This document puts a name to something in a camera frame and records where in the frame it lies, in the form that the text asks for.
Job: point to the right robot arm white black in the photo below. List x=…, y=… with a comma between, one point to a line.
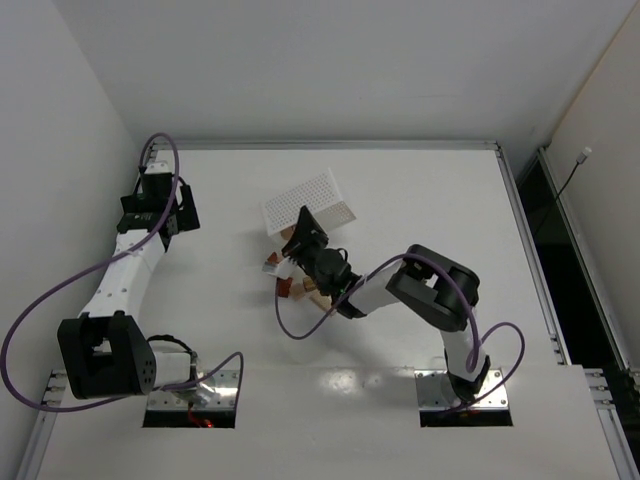
x=437, y=289

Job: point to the black wall cable white plug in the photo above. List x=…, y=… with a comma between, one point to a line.
x=579, y=161

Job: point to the metal base plate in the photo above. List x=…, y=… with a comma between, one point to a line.
x=217, y=394
x=435, y=392

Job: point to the red small wood block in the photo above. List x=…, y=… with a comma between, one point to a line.
x=283, y=287

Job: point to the red arch wood block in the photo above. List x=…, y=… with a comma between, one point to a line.
x=274, y=259

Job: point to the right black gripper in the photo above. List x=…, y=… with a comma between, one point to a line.
x=302, y=246

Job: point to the light wood cylinder block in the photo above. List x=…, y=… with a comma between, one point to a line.
x=308, y=284

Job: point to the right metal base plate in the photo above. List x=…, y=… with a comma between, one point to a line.
x=435, y=392

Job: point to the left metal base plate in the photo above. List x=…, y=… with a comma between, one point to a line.
x=217, y=394

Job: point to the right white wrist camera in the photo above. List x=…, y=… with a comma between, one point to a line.
x=280, y=270

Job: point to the light wood cube block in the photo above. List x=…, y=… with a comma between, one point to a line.
x=287, y=233

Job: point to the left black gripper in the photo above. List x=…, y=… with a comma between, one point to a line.
x=143, y=218

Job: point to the small light wood cube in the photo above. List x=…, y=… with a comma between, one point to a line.
x=297, y=292

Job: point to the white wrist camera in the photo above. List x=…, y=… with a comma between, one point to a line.
x=156, y=167
x=280, y=270

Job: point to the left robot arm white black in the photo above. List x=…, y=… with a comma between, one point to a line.
x=105, y=353

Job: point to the white perforated box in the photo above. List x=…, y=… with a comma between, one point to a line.
x=320, y=194

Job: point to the long light wood block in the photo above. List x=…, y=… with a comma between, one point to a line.
x=321, y=301

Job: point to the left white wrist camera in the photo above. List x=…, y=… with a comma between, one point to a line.
x=156, y=167

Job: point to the aluminium table frame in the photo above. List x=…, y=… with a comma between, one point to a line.
x=340, y=401

